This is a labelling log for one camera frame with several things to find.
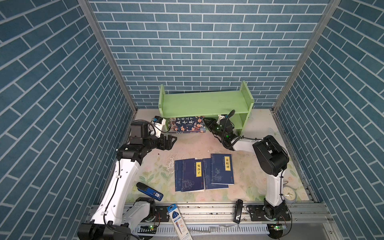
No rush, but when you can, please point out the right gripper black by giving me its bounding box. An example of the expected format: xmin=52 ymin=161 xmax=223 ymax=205
xmin=203 ymin=117 xmax=226 ymax=142

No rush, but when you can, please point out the colourful illustrated book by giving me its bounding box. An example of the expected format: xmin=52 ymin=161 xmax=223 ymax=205
xmin=169 ymin=116 xmax=206 ymax=134

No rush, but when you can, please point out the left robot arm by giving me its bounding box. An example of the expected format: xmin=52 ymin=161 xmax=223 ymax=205
xmin=78 ymin=116 xmax=177 ymax=240

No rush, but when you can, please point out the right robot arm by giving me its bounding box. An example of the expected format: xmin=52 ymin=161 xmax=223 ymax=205
xmin=203 ymin=116 xmax=289 ymax=220

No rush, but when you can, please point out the green two-tier shelf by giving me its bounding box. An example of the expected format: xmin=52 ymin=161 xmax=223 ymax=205
xmin=158 ymin=81 xmax=255 ymax=134

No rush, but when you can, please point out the dark blue book yellow label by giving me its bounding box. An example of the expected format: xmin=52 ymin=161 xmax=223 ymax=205
xmin=181 ymin=159 xmax=205 ymax=192

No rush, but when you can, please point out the blue handheld device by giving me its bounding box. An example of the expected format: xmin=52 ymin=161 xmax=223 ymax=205
xmin=136 ymin=182 xmax=164 ymax=201

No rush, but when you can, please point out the blue white packaged box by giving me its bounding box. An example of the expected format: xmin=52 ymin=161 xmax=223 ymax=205
xmin=167 ymin=204 xmax=193 ymax=240

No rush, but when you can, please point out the black remote stick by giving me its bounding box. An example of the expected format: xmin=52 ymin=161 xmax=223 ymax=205
xmin=233 ymin=199 xmax=243 ymax=224

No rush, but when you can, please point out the round white timer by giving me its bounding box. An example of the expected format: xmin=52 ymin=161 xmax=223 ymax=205
xmin=283 ymin=186 xmax=298 ymax=204

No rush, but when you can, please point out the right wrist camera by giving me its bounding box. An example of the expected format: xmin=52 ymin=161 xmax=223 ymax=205
xmin=217 ymin=115 xmax=226 ymax=125

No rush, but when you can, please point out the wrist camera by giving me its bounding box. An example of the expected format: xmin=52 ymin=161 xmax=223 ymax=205
xmin=217 ymin=115 xmax=226 ymax=125
xmin=152 ymin=116 xmax=167 ymax=138

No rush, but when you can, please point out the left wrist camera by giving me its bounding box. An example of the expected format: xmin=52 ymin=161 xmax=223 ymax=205
xmin=152 ymin=116 xmax=167 ymax=138

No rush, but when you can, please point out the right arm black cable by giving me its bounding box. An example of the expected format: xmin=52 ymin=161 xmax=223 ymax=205
xmin=220 ymin=109 xmax=241 ymax=151

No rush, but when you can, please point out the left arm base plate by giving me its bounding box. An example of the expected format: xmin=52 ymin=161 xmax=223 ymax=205
xmin=142 ymin=206 xmax=170 ymax=224

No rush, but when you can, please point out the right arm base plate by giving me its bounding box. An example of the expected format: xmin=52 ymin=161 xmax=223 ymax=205
xmin=246 ymin=203 xmax=292 ymax=222

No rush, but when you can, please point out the aluminium rail frame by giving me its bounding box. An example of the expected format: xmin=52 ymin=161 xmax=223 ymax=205
xmin=124 ymin=203 xmax=342 ymax=240

